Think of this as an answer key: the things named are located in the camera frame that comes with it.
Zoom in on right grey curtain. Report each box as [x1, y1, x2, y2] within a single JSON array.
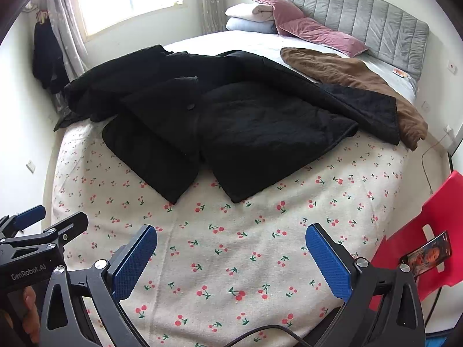
[[199, 0, 227, 34]]

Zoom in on left grey curtain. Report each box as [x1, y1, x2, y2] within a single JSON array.
[[45, 0, 90, 115]]

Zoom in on small orange packet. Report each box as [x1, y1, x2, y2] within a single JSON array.
[[392, 67, 410, 79]]

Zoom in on grey curtain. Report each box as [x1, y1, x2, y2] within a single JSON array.
[[199, 0, 227, 34], [45, 0, 90, 115]]

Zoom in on brown garment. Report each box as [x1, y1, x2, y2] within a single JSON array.
[[280, 47, 428, 150]]

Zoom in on pink velvet pillow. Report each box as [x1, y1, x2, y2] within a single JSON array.
[[253, 0, 368, 57]]

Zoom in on white wall socket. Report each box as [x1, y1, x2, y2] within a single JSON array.
[[447, 61, 458, 74]]

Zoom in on grey padded headboard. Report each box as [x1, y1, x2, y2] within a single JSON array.
[[287, 0, 429, 80]]

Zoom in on light blue pillow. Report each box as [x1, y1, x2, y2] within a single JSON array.
[[226, 17, 277, 34]]

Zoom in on cherry print bed sheet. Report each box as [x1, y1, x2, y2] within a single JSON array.
[[52, 122, 408, 346]]

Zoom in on red plastic chair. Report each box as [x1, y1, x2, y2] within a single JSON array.
[[373, 171, 462, 300]]

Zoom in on dark clothes hanging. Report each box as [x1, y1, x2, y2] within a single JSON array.
[[32, 10, 69, 94]]

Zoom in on black long coat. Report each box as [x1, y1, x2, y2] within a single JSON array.
[[64, 45, 400, 203]]

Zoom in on person's left hand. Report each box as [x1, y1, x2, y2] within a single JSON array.
[[1, 286, 40, 346]]

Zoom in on black cable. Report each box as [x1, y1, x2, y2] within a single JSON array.
[[223, 323, 308, 347]]

